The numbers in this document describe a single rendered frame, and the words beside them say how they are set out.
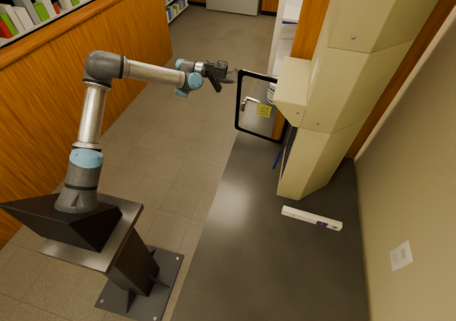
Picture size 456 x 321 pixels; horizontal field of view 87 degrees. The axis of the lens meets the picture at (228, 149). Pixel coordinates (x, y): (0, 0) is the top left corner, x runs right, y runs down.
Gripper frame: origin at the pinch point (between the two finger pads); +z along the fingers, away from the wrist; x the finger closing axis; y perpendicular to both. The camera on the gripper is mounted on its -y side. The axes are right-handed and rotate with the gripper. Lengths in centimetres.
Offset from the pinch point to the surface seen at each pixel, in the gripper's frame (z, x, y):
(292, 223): 40, -52, -37
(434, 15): 66, -2, 40
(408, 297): 73, -78, -15
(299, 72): 26.4, -18.8, 20.1
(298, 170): 36, -39, -14
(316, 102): 33, -39, 22
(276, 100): 20.2, -38.8, 19.8
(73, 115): -165, 24, -86
